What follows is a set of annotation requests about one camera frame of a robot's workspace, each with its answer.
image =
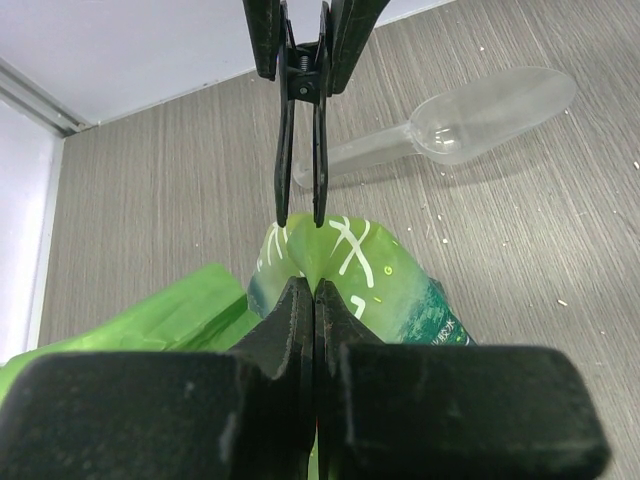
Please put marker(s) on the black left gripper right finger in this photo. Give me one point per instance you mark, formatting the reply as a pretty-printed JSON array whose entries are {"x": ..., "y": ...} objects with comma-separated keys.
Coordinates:
[{"x": 409, "y": 411}]

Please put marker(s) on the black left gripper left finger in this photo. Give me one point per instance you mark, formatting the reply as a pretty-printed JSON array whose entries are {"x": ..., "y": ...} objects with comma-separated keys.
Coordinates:
[{"x": 246, "y": 413}]

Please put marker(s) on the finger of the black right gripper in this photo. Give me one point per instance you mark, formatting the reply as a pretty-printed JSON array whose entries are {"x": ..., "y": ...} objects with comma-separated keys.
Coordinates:
[
  {"x": 352, "y": 24},
  {"x": 263, "y": 19}
]

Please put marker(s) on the green litter bag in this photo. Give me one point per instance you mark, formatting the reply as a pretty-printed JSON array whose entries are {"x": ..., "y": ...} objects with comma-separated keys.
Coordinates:
[{"x": 380, "y": 283}]

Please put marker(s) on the clear plastic scoop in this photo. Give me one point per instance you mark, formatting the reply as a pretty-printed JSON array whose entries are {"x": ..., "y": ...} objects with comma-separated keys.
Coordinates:
[{"x": 456, "y": 127}]

